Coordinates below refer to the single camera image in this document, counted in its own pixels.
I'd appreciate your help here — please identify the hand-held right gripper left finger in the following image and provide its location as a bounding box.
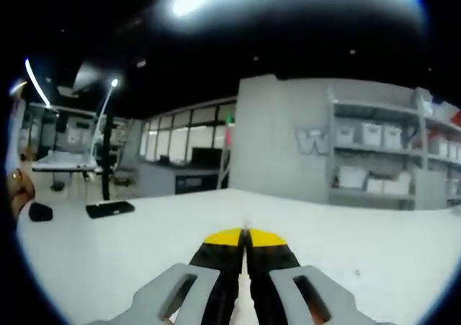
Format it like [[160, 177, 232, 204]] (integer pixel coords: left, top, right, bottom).
[[89, 227, 246, 325]]

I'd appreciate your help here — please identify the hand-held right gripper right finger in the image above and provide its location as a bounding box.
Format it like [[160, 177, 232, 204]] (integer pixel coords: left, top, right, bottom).
[[246, 227, 395, 325]]

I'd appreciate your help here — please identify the black phone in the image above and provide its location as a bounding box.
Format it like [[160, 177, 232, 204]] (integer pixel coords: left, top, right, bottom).
[[85, 201, 136, 220]]

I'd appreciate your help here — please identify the grey counter cabinet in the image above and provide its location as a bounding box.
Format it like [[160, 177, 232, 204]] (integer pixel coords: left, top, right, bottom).
[[138, 161, 221, 196]]

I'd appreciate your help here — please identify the black monitor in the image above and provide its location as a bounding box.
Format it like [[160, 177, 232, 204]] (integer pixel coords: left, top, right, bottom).
[[190, 147, 223, 168]]

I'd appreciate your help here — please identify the black stand pole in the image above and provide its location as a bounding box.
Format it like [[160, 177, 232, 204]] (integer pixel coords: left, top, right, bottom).
[[102, 114, 117, 200]]

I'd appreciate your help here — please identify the black computer mouse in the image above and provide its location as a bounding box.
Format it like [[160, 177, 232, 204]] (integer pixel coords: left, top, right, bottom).
[[28, 202, 54, 222]]

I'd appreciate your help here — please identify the height-adjustable desk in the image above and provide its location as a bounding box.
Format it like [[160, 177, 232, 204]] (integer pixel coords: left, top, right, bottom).
[[31, 151, 100, 192]]

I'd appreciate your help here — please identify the grey metal shelf unit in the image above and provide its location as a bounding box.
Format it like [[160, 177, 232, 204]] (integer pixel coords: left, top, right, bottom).
[[326, 86, 461, 210]]

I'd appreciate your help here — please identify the row of white storage boxes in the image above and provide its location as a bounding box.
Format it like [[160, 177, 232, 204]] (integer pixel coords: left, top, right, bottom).
[[336, 121, 461, 196]]

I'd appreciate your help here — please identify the short ceiling light strip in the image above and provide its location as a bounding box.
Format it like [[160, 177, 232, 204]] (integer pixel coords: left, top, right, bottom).
[[24, 58, 51, 108]]

